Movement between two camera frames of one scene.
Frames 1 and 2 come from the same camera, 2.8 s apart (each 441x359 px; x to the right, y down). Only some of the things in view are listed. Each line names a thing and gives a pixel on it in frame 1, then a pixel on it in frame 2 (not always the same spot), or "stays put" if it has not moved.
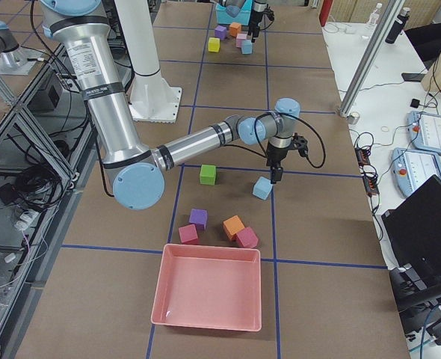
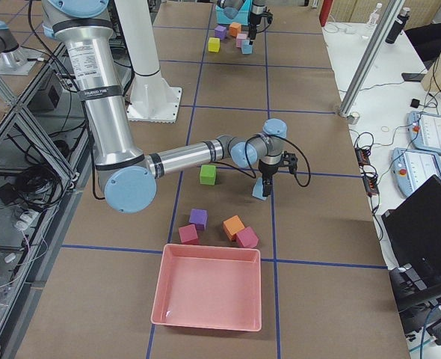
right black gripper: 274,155 to 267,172
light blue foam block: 247,48 stays put
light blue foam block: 262,188 stays put
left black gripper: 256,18 stays put
